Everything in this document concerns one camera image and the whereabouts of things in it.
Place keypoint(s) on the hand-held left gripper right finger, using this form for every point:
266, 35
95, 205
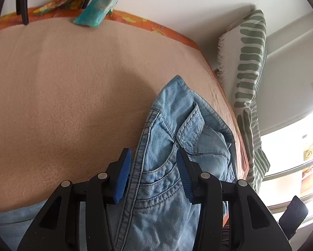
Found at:
184, 179

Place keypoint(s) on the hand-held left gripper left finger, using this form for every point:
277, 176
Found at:
122, 179

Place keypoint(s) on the light blue denim pants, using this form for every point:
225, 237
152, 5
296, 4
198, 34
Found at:
167, 136

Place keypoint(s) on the bright window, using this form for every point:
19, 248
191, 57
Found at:
281, 149

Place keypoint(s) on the green striped white pillow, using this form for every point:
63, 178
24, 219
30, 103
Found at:
250, 52
258, 157

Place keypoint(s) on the beige fleece blanket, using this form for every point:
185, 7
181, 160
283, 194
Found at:
67, 96

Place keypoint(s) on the orange floral bedsheet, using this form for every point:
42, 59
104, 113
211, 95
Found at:
135, 18

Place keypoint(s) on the colourful scarf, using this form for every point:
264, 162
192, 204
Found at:
99, 10

